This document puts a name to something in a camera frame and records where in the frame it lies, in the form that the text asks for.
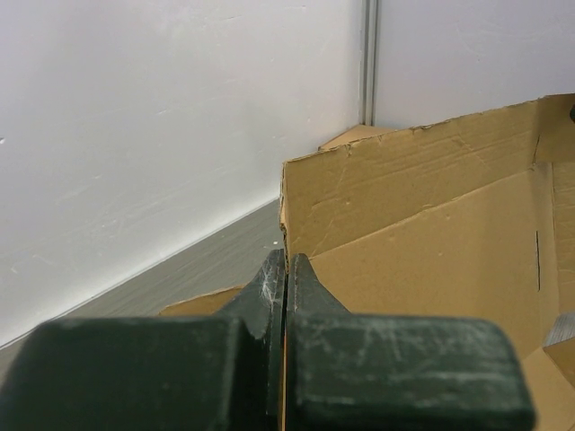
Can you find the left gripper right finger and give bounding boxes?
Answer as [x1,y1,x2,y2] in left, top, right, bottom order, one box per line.
[285,253,535,430]

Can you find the brown cardboard box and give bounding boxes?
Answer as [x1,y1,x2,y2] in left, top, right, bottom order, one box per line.
[318,125,394,152]
[166,94,574,430]

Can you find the folded brown cardboard box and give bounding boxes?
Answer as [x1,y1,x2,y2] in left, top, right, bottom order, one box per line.
[318,125,394,152]

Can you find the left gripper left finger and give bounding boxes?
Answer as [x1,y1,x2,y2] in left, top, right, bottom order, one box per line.
[1,250,287,430]

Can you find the right aluminium frame post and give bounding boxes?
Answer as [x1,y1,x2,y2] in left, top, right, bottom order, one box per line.
[360,0,380,126]

